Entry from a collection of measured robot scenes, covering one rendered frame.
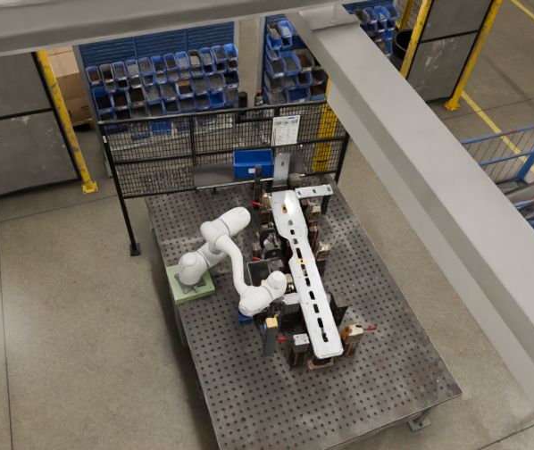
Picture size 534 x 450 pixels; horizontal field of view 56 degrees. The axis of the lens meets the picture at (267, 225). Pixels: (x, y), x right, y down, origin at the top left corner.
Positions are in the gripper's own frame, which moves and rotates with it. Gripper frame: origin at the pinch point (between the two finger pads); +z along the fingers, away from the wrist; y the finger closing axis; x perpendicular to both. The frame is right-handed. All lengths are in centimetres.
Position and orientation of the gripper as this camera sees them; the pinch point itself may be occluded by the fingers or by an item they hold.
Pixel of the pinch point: (272, 313)
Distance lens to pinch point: 297.8
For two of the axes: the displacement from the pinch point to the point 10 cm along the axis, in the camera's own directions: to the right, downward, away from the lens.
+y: 9.8, -1.4, 1.7
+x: -2.1, -7.8, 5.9
